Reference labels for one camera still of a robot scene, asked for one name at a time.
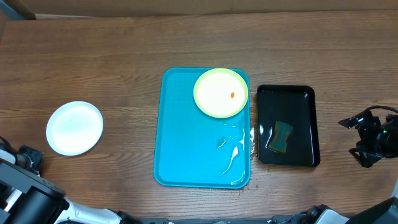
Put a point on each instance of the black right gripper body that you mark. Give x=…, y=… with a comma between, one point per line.
x=376, y=142

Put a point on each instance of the white plate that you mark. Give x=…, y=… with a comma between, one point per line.
x=74, y=128

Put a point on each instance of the black water tray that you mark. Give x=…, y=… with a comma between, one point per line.
x=294, y=105

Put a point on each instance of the yellow-green plate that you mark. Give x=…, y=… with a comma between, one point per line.
x=220, y=93

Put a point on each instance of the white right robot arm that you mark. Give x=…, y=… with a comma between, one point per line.
x=386, y=211

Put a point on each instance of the teal plastic tray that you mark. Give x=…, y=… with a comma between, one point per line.
x=193, y=149

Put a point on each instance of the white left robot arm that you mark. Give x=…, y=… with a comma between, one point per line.
x=28, y=198

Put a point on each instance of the yellow green scrub sponge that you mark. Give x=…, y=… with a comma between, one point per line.
x=279, y=137

